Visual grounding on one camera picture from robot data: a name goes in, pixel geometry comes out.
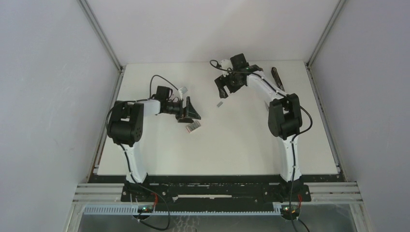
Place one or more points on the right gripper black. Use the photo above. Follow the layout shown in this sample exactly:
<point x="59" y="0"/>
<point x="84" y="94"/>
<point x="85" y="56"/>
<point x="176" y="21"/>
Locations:
<point x="221" y="81"/>

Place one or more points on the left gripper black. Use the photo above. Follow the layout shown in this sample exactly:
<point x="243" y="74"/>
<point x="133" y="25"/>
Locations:
<point x="189" y="110"/>

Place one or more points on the staple box tray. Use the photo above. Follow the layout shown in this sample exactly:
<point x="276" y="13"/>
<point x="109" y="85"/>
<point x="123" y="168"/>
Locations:
<point x="193" y="126"/>

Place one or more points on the black stapler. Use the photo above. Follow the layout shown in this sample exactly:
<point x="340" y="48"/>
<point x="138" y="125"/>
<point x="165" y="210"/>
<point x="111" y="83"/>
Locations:
<point x="277" y="79"/>

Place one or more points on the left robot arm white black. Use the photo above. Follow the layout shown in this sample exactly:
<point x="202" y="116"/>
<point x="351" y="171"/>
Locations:
<point x="124" y="125"/>

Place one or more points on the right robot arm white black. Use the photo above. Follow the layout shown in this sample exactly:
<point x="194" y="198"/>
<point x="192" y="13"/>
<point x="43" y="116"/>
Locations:
<point x="284" y="112"/>

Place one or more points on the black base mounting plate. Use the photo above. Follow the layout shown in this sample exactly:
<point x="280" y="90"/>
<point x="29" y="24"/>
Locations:
<point x="216" y="192"/>

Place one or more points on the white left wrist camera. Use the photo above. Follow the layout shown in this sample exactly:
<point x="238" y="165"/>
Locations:
<point x="182" y="91"/>

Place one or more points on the left controller board with wires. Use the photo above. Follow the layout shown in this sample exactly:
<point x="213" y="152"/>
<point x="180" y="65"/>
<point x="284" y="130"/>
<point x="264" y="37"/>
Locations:
<point x="150" y="209"/>

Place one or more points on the controller board with wires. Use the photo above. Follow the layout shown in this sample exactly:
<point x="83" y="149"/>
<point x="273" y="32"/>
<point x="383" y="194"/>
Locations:
<point x="150" y="209"/>
<point x="292" y="213"/>

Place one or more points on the right controller board with wires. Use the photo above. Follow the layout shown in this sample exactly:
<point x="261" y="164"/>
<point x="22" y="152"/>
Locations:
<point x="292" y="213"/>

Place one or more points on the white cable duct strip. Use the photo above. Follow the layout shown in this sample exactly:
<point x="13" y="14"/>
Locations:
<point x="121" y="210"/>

